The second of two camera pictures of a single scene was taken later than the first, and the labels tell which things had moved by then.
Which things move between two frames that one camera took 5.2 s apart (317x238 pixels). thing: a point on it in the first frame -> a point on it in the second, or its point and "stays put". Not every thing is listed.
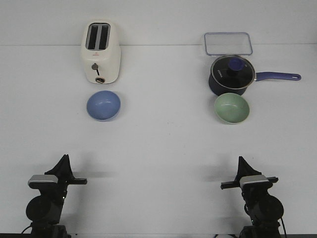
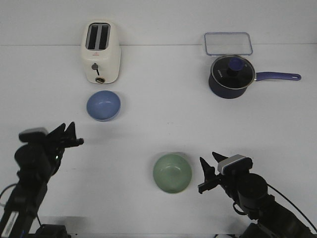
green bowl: [231, 107] -> [172, 172]
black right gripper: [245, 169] -> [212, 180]
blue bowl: [103, 105] stays put
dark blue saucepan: [238, 78] stays put
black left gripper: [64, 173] -> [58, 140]
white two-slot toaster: [101, 51] stays put
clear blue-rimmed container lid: [228, 43] stays put
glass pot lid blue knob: [233, 72] stays put
